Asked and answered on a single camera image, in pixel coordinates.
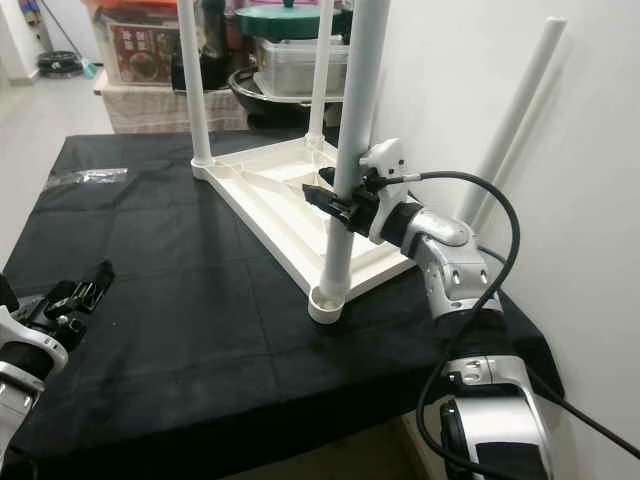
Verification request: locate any clear plastic container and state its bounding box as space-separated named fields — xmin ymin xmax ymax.
xmin=253 ymin=38 xmax=351 ymax=99

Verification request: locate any black tablecloth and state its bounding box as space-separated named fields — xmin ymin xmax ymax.
xmin=0 ymin=128 xmax=566 ymax=480

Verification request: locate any orange-lid storage box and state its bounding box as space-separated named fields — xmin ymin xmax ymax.
xmin=95 ymin=0 xmax=186 ymax=86

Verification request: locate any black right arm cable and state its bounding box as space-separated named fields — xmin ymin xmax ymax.
xmin=375 ymin=170 xmax=640 ymax=480

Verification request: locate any patterned cloth covered stand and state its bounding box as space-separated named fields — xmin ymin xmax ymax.
xmin=100 ymin=80 xmax=251 ymax=134

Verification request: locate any teal head broom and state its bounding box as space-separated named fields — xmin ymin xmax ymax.
xmin=40 ymin=0 xmax=98 ymax=79

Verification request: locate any black wok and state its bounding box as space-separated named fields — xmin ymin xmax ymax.
xmin=228 ymin=68 xmax=346 ymax=126

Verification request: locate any flat clear plastic wrap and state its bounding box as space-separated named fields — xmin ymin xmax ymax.
xmin=50 ymin=168 xmax=129 ymax=188

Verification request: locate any green pot lid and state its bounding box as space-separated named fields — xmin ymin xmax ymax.
xmin=235 ymin=0 xmax=351 ymax=41

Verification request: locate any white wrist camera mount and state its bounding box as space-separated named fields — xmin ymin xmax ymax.
xmin=0 ymin=300 xmax=73 ymax=379
xmin=360 ymin=138 xmax=409 ymax=246

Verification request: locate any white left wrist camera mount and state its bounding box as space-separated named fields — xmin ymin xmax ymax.
xmin=0 ymin=300 xmax=73 ymax=379

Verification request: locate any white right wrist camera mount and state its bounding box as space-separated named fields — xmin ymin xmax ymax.
xmin=360 ymin=138 xmax=409 ymax=246

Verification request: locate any black coiled cable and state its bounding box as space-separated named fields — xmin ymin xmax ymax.
xmin=38 ymin=50 xmax=83 ymax=78

